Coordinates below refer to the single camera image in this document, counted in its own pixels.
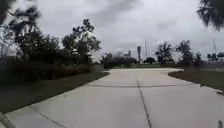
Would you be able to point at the pale concrete path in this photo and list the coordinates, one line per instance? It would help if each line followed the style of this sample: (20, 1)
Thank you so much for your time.
(126, 100)

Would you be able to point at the grass patch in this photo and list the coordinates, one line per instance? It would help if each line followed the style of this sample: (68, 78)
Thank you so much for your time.
(203, 78)

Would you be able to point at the group of dark trees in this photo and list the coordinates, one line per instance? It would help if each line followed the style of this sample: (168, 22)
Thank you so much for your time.
(40, 43)

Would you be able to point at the dark grass strip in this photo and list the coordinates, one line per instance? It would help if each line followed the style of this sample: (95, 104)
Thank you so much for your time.
(50, 88)

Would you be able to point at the thin pole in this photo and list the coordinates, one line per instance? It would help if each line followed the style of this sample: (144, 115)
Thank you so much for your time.
(145, 50)

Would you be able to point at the low bushes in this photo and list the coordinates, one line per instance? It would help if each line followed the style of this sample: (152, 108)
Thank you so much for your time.
(115, 61)

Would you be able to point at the long dark hedge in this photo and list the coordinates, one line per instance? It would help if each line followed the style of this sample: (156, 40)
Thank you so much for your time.
(40, 71)

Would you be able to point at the sign post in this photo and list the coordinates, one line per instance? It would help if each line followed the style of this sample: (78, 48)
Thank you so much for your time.
(138, 53)

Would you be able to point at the overhanging tree branches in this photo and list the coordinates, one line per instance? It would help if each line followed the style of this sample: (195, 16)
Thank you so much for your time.
(213, 11)

